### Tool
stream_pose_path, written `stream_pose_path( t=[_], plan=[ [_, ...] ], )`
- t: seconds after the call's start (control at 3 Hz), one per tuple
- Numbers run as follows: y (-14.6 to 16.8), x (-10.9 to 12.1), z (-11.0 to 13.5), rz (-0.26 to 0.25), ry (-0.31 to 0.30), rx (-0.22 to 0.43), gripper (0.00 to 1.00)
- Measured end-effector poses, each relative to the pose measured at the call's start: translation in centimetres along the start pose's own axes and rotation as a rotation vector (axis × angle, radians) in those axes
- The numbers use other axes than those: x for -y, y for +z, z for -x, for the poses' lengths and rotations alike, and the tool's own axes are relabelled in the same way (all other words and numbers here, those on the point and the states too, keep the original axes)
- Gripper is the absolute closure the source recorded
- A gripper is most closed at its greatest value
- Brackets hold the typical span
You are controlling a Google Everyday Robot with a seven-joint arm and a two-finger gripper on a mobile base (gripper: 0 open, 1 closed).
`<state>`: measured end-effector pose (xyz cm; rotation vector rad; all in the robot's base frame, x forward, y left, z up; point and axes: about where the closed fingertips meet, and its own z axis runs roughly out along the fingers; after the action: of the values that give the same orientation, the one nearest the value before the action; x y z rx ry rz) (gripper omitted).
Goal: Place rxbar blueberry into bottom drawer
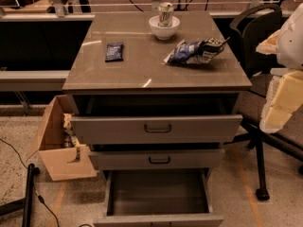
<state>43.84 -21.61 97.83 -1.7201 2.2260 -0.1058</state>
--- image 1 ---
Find brown cardboard box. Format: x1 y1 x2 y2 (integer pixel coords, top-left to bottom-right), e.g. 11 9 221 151
28 96 97 181

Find blue crumpled chip bag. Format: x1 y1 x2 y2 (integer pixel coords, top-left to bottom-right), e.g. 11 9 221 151
164 37 227 65

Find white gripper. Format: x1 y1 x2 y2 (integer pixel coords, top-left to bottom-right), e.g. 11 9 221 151
256 4 303 133

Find green soda can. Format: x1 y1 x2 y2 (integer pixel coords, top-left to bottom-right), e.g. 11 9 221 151
158 2 174 27

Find items inside cardboard box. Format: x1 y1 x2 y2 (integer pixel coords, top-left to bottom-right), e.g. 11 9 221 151
63 113 79 148

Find grey top drawer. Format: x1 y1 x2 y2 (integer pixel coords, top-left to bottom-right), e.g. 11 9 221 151
71 95 242 145

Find white ceramic bowl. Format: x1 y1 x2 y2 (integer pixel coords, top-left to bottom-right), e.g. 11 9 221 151
149 15 180 40

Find grey middle drawer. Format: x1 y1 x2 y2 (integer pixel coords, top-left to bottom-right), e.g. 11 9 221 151
89 144 224 170

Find grey drawer cabinet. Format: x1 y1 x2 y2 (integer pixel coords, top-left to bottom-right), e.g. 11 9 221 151
62 10 253 172

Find black stand leg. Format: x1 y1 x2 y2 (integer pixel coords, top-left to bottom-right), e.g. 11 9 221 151
0 164 40 227

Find black floor cable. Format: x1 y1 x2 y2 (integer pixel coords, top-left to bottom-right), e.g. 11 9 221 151
0 137 61 227

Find black office chair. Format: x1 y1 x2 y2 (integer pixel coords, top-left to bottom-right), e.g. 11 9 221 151
229 4 303 201

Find dark blue rxbar wrapper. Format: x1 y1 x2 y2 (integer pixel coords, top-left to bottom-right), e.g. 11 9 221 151
105 43 123 62

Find grey bottom drawer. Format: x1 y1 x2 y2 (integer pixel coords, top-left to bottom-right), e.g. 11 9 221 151
93 169 223 227

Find grey drawer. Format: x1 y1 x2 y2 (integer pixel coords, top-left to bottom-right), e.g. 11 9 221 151
71 95 242 145
89 144 224 170
93 169 223 227

